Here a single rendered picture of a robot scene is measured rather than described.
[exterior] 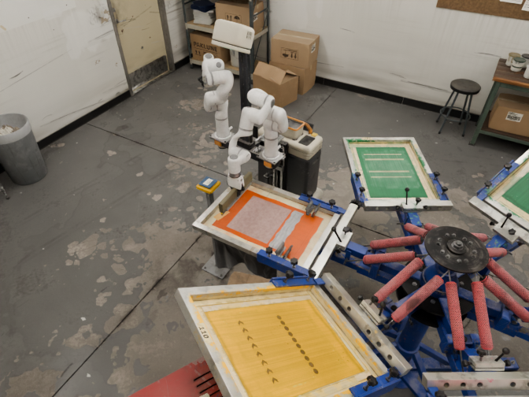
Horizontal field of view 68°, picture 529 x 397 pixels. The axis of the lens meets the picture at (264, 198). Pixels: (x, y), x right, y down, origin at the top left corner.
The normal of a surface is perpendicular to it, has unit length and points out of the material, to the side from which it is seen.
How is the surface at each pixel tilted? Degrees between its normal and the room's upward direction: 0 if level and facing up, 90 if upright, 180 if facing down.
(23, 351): 0
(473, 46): 90
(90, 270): 0
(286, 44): 88
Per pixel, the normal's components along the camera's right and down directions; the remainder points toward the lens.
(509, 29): -0.49, 0.59
